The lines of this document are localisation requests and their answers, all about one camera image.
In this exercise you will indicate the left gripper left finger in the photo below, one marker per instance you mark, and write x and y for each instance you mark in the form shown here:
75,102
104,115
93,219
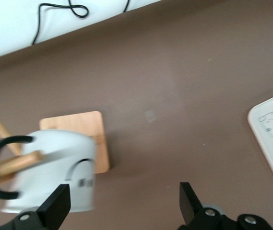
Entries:
52,210

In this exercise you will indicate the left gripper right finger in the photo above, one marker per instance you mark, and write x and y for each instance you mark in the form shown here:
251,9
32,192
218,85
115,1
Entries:
191,206

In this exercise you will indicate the wooden cup rack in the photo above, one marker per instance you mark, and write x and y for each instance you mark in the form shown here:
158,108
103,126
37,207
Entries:
95,124

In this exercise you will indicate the small clear tape piece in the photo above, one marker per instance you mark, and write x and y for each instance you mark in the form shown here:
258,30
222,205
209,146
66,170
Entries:
150,115

